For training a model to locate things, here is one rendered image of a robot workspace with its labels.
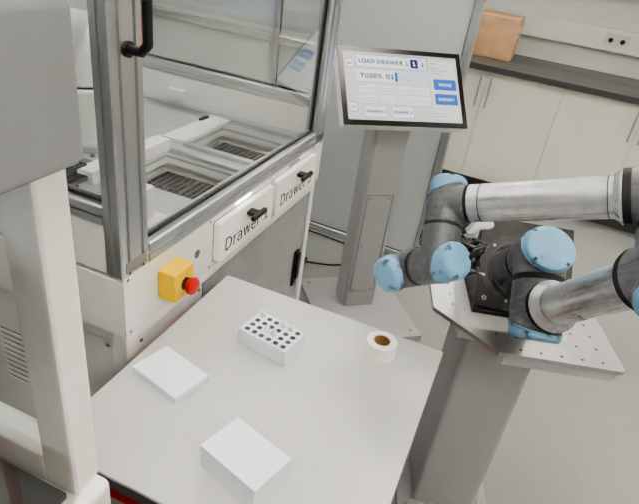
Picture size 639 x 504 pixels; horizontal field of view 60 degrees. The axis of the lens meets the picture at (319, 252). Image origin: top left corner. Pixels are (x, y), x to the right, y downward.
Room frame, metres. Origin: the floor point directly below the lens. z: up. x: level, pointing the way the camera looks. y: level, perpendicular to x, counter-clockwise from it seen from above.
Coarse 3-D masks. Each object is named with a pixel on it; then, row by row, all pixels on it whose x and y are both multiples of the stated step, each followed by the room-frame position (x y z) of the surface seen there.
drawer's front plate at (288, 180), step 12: (312, 156) 1.71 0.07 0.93; (300, 168) 1.62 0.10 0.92; (312, 168) 1.72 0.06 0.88; (276, 180) 1.48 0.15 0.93; (288, 180) 1.54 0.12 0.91; (300, 180) 1.63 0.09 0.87; (312, 180) 1.73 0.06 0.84; (276, 192) 1.47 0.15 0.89; (300, 192) 1.64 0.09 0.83; (276, 204) 1.47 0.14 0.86
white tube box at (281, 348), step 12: (252, 324) 0.98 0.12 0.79; (264, 324) 0.99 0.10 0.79; (276, 324) 1.00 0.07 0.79; (288, 324) 0.99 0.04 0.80; (240, 336) 0.95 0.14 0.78; (252, 336) 0.94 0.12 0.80; (264, 336) 0.94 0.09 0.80; (276, 336) 0.95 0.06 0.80; (288, 336) 0.95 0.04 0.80; (300, 336) 0.96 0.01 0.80; (252, 348) 0.94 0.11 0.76; (264, 348) 0.92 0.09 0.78; (276, 348) 0.91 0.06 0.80; (288, 348) 0.91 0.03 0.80; (300, 348) 0.96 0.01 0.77; (276, 360) 0.91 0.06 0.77; (288, 360) 0.92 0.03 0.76
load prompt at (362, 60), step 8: (360, 56) 2.18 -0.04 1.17; (368, 56) 2.19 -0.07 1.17; (376, 56) 2.21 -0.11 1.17; (384, 56) 2.22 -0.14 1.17; (392, 56) 2.23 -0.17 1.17; (360, 64) 2.16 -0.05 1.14; (368, 64) 2.17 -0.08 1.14; (376, 64) 2.19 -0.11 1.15; (384, 64) 2.20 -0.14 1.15; (392, 64) 2.21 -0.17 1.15; (400, 64) 2.23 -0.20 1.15; (408, 64) 2.24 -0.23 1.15; (416, 64) 2.25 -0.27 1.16; (424, 64) 2.27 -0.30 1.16
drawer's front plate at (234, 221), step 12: (264, 192) 1.39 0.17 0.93; (240, 204) 1.29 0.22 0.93; (252, 204) 1.32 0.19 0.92; (264, 204) 1.39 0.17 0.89; (228, 216) 1.22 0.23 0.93; (240, 216) 1.26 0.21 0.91; (264, 216) 1.40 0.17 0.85; (216, 228) 1.17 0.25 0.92; (228, 228) 1.21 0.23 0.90; (240, 228) 1.27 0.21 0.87; (216, 240) 1.17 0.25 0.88; (228, 240) 1.21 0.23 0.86; (240, 240) 1.27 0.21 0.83; (216, 252) 1.17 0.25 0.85; (228, 252) 1.21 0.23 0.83
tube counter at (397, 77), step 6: (390, 72) 2.19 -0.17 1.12; (396, 72) 2.20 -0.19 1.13; (402, 72) 2.21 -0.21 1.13; (390, 78) 2.17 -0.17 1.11; (396, 78) 2.18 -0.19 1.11; (402, 78) 2.19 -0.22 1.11; (408, 78) 2.20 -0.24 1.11; (414, 78) 2.21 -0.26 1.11; (420, 78) 2.22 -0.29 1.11; (426, 78) 2.23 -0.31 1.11; (426, 84) 2.22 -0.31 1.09
